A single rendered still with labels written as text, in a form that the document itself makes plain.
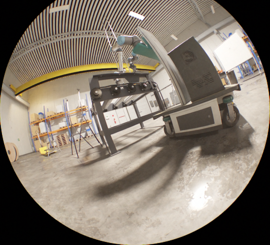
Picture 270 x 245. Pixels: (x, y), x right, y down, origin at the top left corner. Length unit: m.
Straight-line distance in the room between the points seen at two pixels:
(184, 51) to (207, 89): 0.38
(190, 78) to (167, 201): 0.82
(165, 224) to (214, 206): 0.17
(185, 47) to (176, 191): 0.99
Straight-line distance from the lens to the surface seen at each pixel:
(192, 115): 0.73
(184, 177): 0.49
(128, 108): 11.58
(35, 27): 9.35
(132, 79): 1.59
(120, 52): 1.86
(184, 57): 0.84
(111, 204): 0.51
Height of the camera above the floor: 0.38
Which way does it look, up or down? 5 degrees up
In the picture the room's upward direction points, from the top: 20 degrees counter-clockwise
